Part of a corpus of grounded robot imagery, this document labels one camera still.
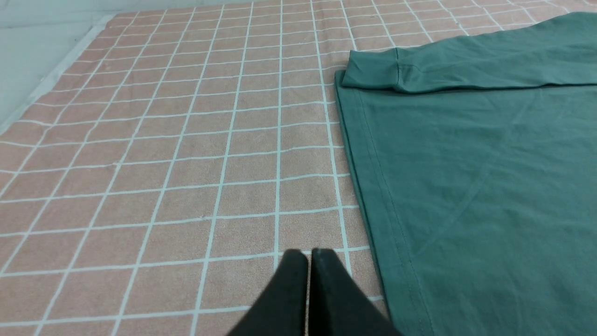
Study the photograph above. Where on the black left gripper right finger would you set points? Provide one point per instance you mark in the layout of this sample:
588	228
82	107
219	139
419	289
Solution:
337	306

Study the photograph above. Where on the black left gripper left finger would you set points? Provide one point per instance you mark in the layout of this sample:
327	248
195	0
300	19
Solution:
280	308

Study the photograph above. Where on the green long-sleeve top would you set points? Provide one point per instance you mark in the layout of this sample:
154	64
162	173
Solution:
474	163

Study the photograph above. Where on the pink checkered tablecloth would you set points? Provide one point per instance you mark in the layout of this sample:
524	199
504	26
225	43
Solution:
154	188

